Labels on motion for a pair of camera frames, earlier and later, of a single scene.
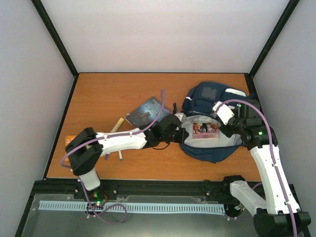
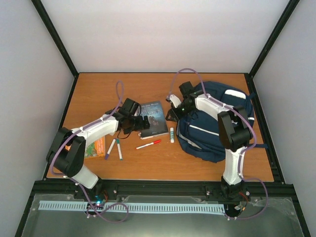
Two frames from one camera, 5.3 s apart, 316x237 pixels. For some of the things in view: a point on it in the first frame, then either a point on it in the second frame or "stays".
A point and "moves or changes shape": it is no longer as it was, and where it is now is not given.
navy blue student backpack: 207,139 stays
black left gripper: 184,134 -> 140,125
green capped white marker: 120,155 stays
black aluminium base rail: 73,190 stays
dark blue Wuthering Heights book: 146,113 moves or changes shape
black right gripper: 228,133 -> 173,115
